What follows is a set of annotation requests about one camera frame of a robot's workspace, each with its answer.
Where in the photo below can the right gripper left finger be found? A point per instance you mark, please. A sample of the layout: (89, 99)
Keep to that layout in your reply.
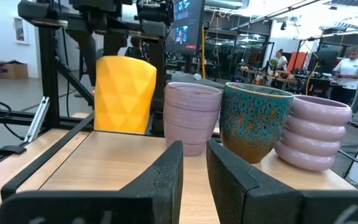
(154, 199)

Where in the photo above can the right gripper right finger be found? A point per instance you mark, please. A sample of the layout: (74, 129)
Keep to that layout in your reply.
(244, 199)

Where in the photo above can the teal and brown glazed mug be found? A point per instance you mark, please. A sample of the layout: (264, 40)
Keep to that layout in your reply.
(253, 121)

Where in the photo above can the lilac fine-ridged mug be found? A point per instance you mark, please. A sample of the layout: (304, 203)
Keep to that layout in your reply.
(190, 118)

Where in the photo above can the lilac bulging ringed mug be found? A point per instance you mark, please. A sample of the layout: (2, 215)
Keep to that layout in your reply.
(312, 133)

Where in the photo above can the orange faceted mug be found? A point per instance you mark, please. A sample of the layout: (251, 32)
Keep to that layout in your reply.
(123, 93)

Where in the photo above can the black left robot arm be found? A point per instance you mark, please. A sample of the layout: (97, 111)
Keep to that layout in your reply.
(110, 15)

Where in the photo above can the wooden shelf riser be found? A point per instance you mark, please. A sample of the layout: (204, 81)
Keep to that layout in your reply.
(104, 161)

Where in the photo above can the person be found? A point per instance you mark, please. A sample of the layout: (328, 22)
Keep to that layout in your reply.
(281, 60)
(135, 48)
(350, 74)

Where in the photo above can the black computer monitor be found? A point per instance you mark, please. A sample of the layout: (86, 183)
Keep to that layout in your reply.
(186, 25)

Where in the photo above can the cardboard box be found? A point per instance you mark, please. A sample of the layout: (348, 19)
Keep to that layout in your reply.
(9, 72)

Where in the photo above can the white metal bracket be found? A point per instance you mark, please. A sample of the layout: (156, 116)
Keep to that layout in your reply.
(37, 119)

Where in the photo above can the black aluminium frame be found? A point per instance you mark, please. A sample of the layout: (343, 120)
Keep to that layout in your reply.
(17, 119)

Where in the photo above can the white wall cabinet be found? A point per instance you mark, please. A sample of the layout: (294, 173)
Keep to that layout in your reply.
(20, 29)

